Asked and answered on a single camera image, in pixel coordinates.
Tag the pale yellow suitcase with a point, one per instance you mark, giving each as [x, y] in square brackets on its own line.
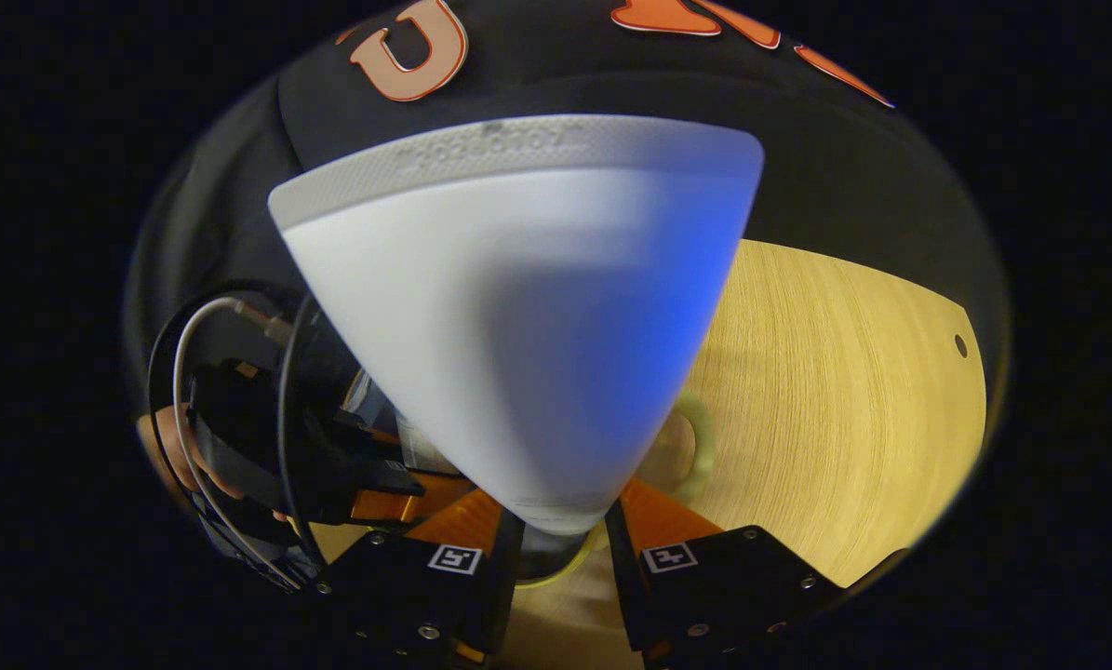
[700, 447]

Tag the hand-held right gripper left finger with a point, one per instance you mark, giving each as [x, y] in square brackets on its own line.
[407, 596]

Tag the white squeeze tube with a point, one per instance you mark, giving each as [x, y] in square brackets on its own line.
[518, 326]

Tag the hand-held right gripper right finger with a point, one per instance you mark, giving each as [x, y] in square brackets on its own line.
[723, 596]

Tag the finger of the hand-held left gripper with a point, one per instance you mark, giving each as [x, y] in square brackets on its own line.
[383, 505]

